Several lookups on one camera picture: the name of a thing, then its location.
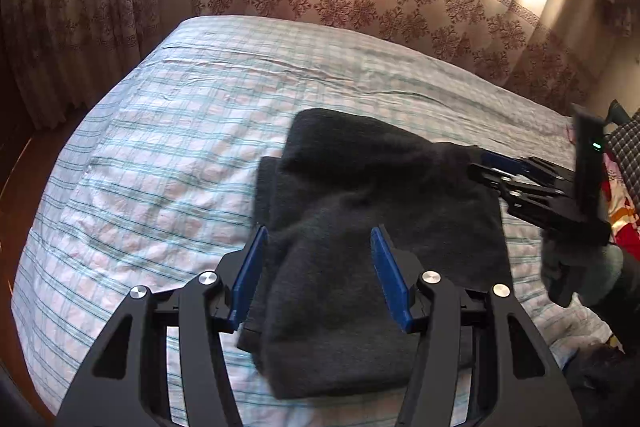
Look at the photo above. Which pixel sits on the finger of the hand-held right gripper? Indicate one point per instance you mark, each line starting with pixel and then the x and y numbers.
pixel 487 177
pixel 505 163

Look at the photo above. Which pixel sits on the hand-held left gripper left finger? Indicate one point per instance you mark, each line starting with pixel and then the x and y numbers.
pixel 248 276

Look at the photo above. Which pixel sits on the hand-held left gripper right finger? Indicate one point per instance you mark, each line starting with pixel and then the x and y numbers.
pixel 392 282

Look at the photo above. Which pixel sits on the dark grey pants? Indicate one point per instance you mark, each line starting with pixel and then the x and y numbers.
pixel 350 187

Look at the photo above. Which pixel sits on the person's right hand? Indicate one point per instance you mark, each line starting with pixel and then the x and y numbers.
pixel 602 274

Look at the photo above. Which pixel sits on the floral red blanket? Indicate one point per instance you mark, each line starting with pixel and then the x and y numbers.
pixel 625 202

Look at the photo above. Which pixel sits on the checkered dark pillow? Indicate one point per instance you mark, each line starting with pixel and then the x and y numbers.
pixel 625 139

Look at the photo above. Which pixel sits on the bed with plaid sheet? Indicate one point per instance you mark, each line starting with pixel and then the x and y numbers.
pixel 165 147

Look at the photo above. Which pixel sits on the dark cloth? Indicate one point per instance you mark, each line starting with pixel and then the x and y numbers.
pixel 607 382

